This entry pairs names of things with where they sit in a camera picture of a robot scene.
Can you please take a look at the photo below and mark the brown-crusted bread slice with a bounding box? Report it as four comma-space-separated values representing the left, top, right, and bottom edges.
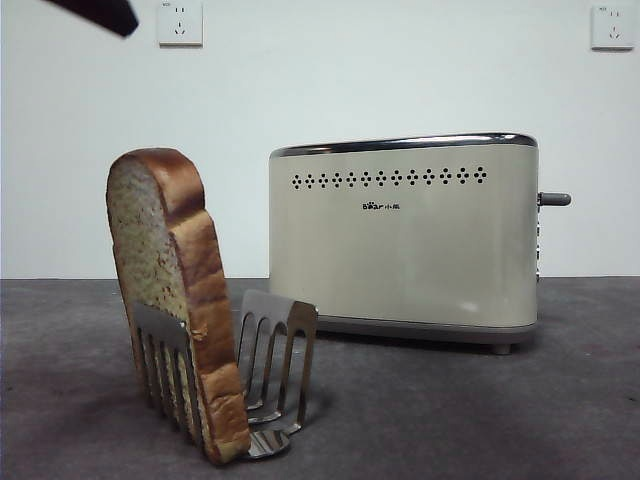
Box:
105, 147, 251, 452

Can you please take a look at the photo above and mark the stainless steel toast rack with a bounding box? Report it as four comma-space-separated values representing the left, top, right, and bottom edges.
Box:
130, 289, 320, 460

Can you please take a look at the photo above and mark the cream toaster with chrome top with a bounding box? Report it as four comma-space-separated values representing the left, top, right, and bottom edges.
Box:
268, 131, 541, 356

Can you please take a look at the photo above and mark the white wall socket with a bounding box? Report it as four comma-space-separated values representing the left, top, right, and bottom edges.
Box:
159, 0, 204, 49
590, 4, 635, 51

